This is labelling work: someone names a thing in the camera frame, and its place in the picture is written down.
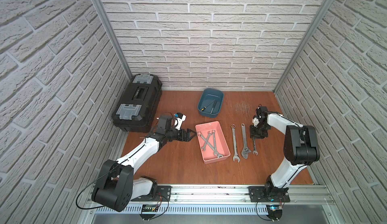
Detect small silver combination wrench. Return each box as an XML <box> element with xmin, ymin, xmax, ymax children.
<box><xmin>253</xmin><ymin>138</ymin><xmax>258</xmax><ymax>156</ymax></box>

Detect silver adjustable wrench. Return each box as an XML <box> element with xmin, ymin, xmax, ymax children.
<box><xmin>241</xmin><ymin>123</ymin><xmax>251</xmax><ymax>159</ymax></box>

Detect pink plastic storage box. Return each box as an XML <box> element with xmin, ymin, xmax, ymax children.
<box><xmin>196</xmin><ymin>121</ymin><xmax>230</xmax><ymax>164</ymax></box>

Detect large silver combination wrench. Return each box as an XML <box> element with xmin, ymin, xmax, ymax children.
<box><xmin>230</xmin><ymin>124</ymin><xmax>240</xmax><ymax>163</ymax></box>

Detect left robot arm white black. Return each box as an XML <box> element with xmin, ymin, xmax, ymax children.
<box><xmin>90</xmin><ymin>113</ymin><xmax>196</xmax><ymax>212</ymax></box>

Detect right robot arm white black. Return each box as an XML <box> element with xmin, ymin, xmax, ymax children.
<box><xmin>250</xmin><ymin>105</ymin><xmax>320</xmax><ymax>200</ymax></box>

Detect black yellow screwdriver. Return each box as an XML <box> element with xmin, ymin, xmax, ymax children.
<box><xmin>200</xmin><ymin>100</ymin><xmax>215</xmax><ymax>111</ymax></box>

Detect teal plastic bin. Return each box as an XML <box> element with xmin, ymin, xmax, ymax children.
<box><xmin>198</xmin><ymin>88</ymin><xmax>224</xmax><ymax>118</ymax></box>

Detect black tool in teal bin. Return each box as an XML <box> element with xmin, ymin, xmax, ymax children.
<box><xmin>210</xmin><ymin>100</ymin><xmax>217</xmax><ymax>114</ymax></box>

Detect black toolbox grey latches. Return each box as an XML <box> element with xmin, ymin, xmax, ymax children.
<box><xmin>112</xmin><ymin>74</ymin><xmax>162</xmax><ymax>133</ymax></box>

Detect right controller board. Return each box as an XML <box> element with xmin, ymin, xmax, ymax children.
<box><xmin>266</xmin><ymin>205</ymin><xmax>283</xmax><ymax>222</ymax></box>

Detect controller board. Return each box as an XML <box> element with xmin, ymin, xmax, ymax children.
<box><xmin>266</xmin><ymin>205</ymin><xmax>283</xmax><ymax>222</ymax></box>
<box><xmin>140</xmin><ymin>204</ymin><xmax>160</xmax><ymax>221</ymax></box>

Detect left controller board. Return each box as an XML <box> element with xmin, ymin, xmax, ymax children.
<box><xmin>140</xmin><ymin>204</ymin><xmax>160</xmax><ymax>221</ymax></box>

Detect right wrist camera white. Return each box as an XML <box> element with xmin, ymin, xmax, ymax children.
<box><xmin>252</xmin><ymin>117</ymin><xmax>260</xmax><ymax>127</ymax></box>

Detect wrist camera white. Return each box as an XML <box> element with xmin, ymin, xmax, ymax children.
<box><xmin>174</xmin><ymin>113</ymin><xmax>186</xmax><ymax>130</ymax></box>
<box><xmin>252</xmin><ymin>117</ymin><xmax>260</xmax><ymax>127</ymax></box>

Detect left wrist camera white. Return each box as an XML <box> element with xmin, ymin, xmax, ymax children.
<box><xmin>174</xmin><ymin>113</ymin><xmax>186</xmax><ymax>130</ymax></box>

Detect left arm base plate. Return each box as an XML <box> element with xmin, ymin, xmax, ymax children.
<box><xmin>131</xmin><ymin>185</ymin><xmax>172</xmax><ymax>202</ymax></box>

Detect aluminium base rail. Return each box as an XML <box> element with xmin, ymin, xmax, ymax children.
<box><xmin>121</xmin><ymin>184</ymin><xmax>336</xmax><ymax>216</ymax></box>

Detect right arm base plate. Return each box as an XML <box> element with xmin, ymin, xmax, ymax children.
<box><xmin>248</xmin><ymin>186</ymin><xmax>290</xmax><ymax>203</ymax></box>

